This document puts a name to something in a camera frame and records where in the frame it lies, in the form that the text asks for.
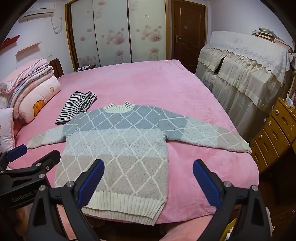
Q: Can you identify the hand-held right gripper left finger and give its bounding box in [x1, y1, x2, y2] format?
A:
[27, 159, 105, 241]

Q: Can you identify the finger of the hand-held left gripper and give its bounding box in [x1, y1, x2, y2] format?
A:
[0, 144, 28, 173]
[0, 149, 61, 184]

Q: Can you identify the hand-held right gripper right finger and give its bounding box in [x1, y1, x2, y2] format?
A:
[193, 159, 271, 241]

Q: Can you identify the diamond pattern knit sweater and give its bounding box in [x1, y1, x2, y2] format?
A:
[26, 101, 252, 226]

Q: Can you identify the small pink cushion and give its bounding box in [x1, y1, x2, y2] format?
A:
[0, 107, 15, 153]

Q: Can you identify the yellow box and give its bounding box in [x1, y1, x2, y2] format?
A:
[220, 217, 238, 241]

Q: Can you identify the striped folded garment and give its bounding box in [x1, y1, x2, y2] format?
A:
[55, 91, 97, 126]

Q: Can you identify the pink pillow with orange print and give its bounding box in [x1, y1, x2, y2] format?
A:
[14, 75, 62, 124]

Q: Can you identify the stack of folded pastel quilts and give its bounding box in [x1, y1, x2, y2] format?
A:
[0, 58, 55, 109]

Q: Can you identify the wooden drawer cabinet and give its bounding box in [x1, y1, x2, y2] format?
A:
[250, 97, 296, 173]

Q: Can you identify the dark wooden headboard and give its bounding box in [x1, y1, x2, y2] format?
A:
[48, 58, 64, 79]

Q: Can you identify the cream ruffled furniture cover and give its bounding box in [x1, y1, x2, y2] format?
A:
[195, 50, 296, 142]

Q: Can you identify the pink bed blanket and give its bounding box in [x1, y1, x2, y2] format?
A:
[8, 59, 270, 241]

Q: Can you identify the white bottle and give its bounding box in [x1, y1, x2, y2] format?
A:
[286, 89, 296, 106]

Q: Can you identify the floral sliding door wardrobe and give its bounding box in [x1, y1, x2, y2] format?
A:
[65, 0, 171, 72]

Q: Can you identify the white lace cloth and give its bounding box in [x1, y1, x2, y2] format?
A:
[205, 31, 291, 84]

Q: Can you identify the white air conditioner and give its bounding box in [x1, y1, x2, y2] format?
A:
[18, 0, 58, 23]

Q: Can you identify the brown wooden door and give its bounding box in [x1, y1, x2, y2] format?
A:
[171, 0, 207, 75]

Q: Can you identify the stack of books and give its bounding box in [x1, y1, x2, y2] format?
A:
[252, 27, 292, 50]

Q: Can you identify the beige wooden wall shelf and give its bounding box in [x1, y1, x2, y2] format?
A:
[15, 42, 42, 57]

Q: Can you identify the red wall shelf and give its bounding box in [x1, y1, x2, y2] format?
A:
[0, 35, 21, 50]

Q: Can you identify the white power cable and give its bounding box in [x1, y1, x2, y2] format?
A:
[52, 17, 64, 34]

